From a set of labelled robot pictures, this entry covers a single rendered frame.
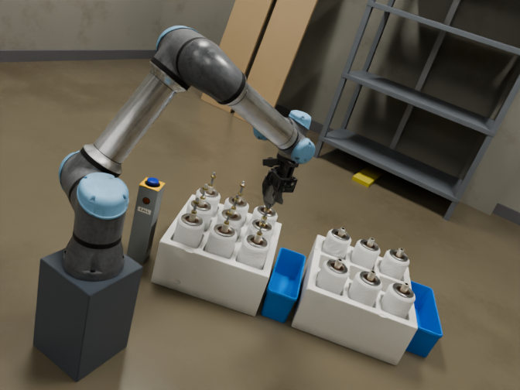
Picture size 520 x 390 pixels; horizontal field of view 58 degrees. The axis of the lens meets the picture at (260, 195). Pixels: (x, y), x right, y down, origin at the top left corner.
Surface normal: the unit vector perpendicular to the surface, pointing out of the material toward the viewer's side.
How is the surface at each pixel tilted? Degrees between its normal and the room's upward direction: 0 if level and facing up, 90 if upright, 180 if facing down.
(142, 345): 0
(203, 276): 90
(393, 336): 90
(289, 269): 88
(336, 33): 90
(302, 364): 0
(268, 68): 78
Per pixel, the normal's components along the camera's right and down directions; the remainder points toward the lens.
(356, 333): -0.20, 0.39
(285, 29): -0.43, 0.07
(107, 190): 0.34, -0.78
